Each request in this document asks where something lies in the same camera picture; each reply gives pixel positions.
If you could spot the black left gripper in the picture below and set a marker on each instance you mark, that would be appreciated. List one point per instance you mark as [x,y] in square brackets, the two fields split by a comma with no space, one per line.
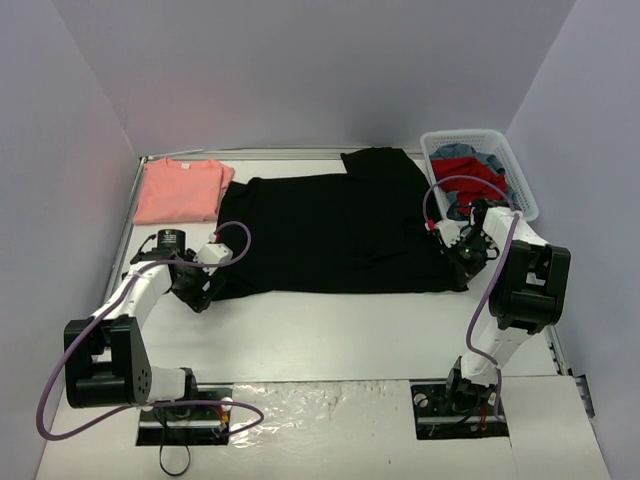
[198,292]

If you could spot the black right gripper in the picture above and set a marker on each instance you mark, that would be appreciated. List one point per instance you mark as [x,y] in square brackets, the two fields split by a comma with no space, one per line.
[460,267]

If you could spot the black t-shirt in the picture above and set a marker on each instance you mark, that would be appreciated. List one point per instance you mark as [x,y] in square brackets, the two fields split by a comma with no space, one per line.
[356,232]

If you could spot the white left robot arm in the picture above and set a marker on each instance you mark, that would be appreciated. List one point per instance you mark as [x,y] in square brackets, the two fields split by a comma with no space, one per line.
[110,367]

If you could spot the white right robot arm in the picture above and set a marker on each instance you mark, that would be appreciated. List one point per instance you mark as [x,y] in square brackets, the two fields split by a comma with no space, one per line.
[525,294]

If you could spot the grey-blue t-shirt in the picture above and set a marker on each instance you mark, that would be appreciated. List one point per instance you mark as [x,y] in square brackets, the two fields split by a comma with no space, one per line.
[455,212]

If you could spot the red t-shirt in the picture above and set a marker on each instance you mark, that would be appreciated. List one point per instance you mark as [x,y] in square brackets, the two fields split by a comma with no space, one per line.
[465,177]

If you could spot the folded pink t-shirt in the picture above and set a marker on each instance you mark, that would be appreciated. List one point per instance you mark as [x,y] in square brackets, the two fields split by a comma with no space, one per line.
[175,191]

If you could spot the white plastic laundry basket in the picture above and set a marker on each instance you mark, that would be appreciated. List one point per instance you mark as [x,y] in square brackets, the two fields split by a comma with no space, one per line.
[491,142]

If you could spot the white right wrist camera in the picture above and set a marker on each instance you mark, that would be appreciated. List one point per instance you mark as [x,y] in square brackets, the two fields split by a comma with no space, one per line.
[446,231]

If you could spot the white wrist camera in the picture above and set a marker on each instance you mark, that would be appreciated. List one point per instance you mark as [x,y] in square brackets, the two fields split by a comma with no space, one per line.
[213,255]
[446,231]

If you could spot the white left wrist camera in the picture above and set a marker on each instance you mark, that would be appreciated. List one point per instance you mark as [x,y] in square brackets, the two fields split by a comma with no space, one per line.
[213,255]

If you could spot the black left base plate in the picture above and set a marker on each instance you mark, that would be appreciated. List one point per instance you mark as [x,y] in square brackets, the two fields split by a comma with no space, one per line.
[183,426]

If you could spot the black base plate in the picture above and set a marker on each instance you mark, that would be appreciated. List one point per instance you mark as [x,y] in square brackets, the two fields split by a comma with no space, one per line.
[183,426]
[466,416]

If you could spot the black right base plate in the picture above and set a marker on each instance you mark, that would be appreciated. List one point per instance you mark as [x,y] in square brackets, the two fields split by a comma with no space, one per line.
[466,416]

